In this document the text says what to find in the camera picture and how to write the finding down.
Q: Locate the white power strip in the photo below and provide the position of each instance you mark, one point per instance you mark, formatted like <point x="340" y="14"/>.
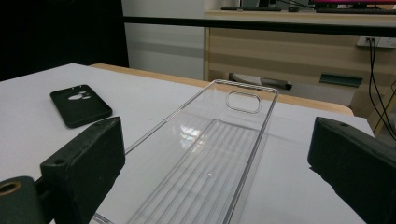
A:
<point x="383" y="42"/>

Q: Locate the wooden table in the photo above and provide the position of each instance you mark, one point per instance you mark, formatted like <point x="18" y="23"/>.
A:
<point x="311" y="104"/>

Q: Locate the white table sheet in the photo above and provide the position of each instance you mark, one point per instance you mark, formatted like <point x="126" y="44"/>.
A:
<point x="31" y="137"/>

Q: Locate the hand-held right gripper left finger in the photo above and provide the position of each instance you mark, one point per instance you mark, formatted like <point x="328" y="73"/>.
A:
<point x="84" y="168"/>

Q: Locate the white cabinet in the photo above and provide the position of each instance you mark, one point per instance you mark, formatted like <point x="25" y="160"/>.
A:
<point x="165" y="40"/>

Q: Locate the black frame bar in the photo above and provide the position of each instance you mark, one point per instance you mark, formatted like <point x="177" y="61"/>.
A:
<point x="249" y="25"/>

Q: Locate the clear plastic tray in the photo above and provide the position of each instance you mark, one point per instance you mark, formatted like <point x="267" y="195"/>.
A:
<point x="199" y="174"/>

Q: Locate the black phone case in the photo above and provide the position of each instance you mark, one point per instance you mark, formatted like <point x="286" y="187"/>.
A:
<point x="82" y="110"/>

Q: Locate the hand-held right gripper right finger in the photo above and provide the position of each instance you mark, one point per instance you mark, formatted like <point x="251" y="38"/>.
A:
<point x="355" y="168"/>

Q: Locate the dark curtain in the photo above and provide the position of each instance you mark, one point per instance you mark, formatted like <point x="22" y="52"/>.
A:
<point x="62" y="31"/>

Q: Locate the black keyboard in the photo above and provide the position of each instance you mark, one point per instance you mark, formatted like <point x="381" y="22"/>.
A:
<point x="249" y="8"/>
<point x="355" y="11"/>

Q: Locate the light wooden desk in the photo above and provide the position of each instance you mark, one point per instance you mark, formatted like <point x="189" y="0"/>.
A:
<point x="280" y="49"/>

